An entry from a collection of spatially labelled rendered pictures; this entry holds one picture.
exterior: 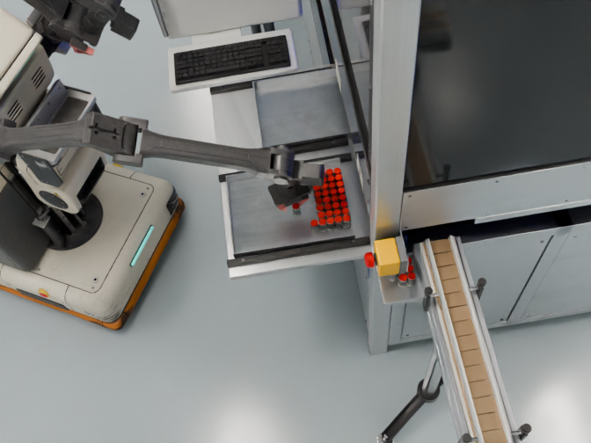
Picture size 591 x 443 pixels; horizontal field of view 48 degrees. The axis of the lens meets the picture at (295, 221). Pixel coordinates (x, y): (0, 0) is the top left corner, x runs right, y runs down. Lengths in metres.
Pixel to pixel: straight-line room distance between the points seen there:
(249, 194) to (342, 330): 0.92
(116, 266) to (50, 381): 0.55
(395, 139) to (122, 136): 0.63
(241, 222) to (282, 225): 0.12
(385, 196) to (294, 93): 0.71
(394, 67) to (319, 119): 0.92
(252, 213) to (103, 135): 0.55
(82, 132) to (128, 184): 1.27
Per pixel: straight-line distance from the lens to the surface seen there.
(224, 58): 2.37
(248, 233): 1.90
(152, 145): 1.59
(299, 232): 1.88
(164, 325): 2.81
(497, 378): 1.70
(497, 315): 2.52
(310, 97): 2.14
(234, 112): 2.15
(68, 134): 1.61
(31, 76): 2.03
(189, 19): 2.45
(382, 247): 1.68
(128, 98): 3.49
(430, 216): 1.69
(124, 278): 2.66
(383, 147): 1.38
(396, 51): 1.17
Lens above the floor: 2.54
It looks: 61 degrees down
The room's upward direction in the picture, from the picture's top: 11 degrees counter-clockwise
